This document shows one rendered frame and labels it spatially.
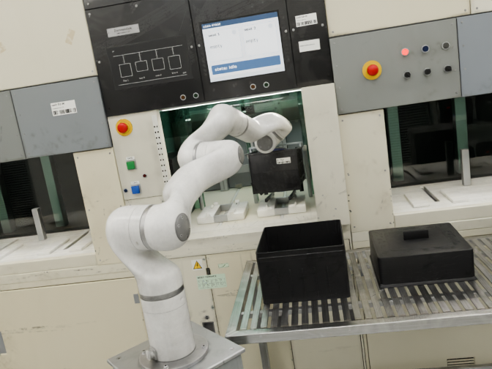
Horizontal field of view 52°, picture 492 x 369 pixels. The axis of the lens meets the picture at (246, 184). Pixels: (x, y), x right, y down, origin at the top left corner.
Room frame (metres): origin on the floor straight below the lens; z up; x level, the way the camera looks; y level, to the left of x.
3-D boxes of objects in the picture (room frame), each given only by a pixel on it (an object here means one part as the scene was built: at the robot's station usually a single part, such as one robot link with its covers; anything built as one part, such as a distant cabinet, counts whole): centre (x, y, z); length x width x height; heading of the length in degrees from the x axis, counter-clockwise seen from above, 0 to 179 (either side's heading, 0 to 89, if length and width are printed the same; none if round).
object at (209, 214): (2.26, 0.12, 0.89); 0.22 x 0.21 x 0.04; 172
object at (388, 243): (1.61, -0.53, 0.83); 0.29 x 0.29 x 0.13; 81
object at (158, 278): (1.30, 0.29, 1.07); 0.19 x 0.12 x 0.24; 63
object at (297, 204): (2.22, -0.15, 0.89); 0.22 x 0.21 x 0.04; 172
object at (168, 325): (1.28, 0.27, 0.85); 0.19 x 0.19 x 0.18
